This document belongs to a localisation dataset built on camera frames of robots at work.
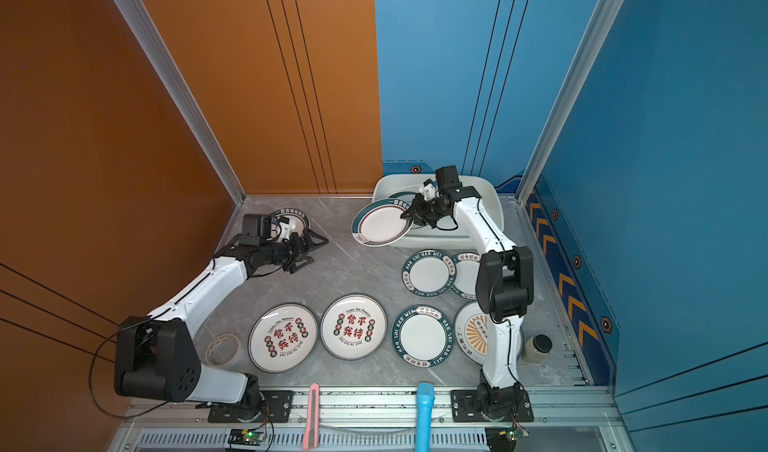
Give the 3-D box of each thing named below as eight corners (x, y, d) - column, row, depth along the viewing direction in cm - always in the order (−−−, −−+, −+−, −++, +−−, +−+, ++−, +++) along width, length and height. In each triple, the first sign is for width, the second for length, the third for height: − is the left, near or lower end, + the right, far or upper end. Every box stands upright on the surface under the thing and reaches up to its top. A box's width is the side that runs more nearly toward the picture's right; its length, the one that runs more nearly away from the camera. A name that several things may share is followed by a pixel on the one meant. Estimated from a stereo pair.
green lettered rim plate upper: (401, 298, 94) (402, 293, 91) (401, 255, 105) (401, 249, 102) (457, 298, 94) (459, 293, 91) (451, 255, 104) (452, 249, 102)
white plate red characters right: (317, 359, 82) (315, 357, 81) (327, 296, 95) (326, 293, 93) (386, 359, 82) (386, 357, 81) (387, 296, 94) (387, 293, 93)
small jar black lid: (522, 364, 81) (537, 352, 73) (518, 347, 84) (531, 334, 76) (538, 364, 81) (555, 352, 73) (533, 347, 84) (549, 334, 76)
